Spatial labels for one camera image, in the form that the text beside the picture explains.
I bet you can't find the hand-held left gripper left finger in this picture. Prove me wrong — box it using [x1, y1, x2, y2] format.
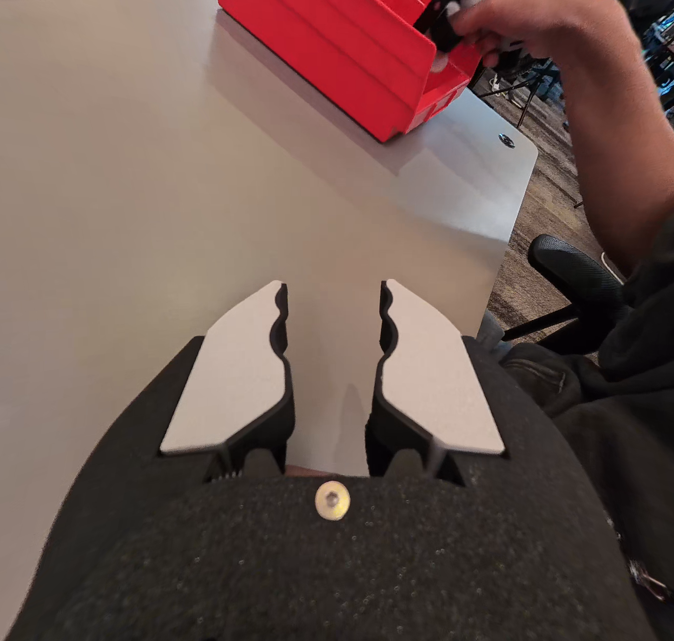
[159, 280, 296, 457]

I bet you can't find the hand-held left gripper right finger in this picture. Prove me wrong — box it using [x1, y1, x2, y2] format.
[366, 279, 507, 458]

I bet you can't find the red plastic bin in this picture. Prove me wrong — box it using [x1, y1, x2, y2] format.
[215, 0, 483, 143]

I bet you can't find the person's right forearm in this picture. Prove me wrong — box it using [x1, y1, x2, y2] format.
[564, 31, 674, 278]

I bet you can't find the person's right hand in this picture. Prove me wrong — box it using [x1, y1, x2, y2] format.
[448, 0, 643, 73]

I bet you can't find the person's black chair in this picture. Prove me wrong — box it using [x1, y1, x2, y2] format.
[504, 234, 627, 355]

